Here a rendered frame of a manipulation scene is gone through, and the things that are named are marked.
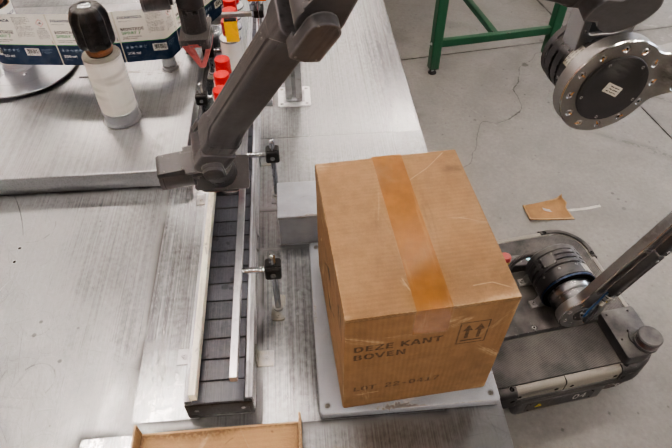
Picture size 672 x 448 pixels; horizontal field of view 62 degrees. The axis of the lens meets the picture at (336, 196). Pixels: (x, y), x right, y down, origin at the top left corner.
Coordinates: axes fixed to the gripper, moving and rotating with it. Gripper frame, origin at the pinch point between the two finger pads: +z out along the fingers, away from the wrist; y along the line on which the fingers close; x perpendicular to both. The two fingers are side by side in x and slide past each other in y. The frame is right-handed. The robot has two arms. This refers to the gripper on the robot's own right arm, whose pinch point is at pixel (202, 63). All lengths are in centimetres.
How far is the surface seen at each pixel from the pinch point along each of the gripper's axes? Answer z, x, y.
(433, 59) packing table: 91, 95, -138
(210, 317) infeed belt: 14, 3, 60
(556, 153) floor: 102, 140, -71
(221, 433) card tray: 19, 6, 79
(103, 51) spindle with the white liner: -6.5, -20.1, 3.2
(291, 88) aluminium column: 14.4, 20.2, -8.9
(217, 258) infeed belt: 14.1, 3.9, 46.8
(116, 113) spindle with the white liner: 9.2, -21.4, 4.8
